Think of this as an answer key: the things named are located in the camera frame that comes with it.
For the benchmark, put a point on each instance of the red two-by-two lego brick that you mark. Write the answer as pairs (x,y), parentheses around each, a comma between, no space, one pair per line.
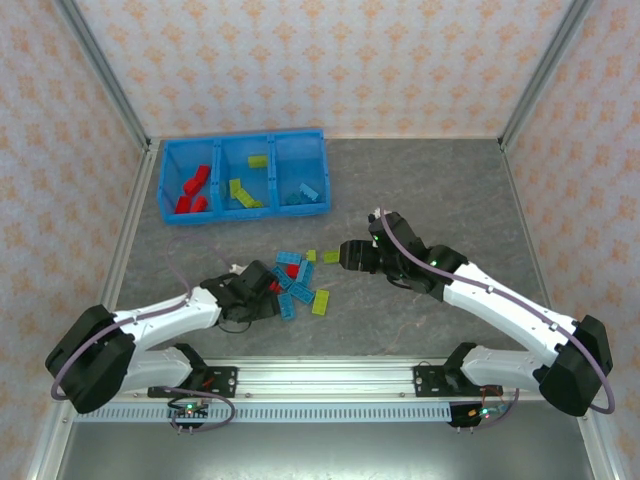
(200,203)
(273,286)
(292,270)
(183,204)

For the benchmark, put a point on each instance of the small circuit board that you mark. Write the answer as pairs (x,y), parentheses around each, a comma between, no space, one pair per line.
(189,411)
(482,412)

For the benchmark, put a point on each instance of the red two-by-four lego brick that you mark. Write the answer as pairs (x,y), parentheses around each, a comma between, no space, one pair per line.
(202,173)
(191,186)

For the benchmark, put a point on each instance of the blue plastic bin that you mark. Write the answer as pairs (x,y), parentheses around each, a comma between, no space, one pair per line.
(245,216)
(300,212)
(190,219)

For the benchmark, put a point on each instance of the green two-by-four lego brick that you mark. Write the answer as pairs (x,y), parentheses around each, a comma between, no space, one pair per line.
(235,186)
(248,198)
(330,257)
(320,302)
(257,161)

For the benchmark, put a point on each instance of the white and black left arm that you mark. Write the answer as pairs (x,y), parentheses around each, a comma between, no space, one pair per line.
(165,315)

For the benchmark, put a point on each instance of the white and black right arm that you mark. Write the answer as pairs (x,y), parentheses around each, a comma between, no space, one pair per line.
(500,305)

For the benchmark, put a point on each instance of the aluminium frame post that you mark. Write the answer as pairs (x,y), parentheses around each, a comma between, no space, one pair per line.
(546,75)
(106,75)

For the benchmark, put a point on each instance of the blue two-by-four lego brick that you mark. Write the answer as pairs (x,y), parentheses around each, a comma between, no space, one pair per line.
(306,272)
(301,293)
(289,258)
(282,278)
(287,306)
(308,191)

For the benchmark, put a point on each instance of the green two-by-two lego brick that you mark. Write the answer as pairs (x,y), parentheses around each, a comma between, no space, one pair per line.
(311,255)

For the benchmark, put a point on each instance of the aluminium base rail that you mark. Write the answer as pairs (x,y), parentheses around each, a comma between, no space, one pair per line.
(325,380)

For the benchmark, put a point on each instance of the aluminium side rail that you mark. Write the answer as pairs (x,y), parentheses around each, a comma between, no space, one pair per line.
(528,225)
(127,225)

